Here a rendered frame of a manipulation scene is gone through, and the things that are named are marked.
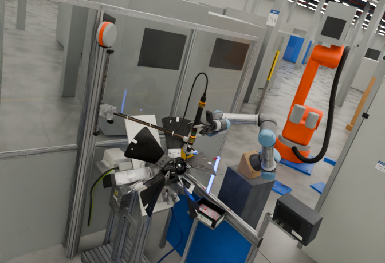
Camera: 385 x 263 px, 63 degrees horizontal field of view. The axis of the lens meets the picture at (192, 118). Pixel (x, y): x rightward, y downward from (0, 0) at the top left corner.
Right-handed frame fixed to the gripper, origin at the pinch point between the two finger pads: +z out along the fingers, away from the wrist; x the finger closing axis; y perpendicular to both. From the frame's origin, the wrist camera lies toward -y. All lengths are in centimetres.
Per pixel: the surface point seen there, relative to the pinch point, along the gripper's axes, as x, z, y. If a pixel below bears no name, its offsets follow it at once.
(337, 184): -45, -182, 57
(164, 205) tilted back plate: 0, 4, 64
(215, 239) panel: -21, -39, 94
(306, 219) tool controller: -78, -32, 26
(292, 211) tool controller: -69, -32, 26
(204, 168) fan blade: -6.4, -17.7, 32.4
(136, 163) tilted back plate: 21.3, 20.7, 38.9
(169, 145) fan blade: 11.2, 4.8, 20.9
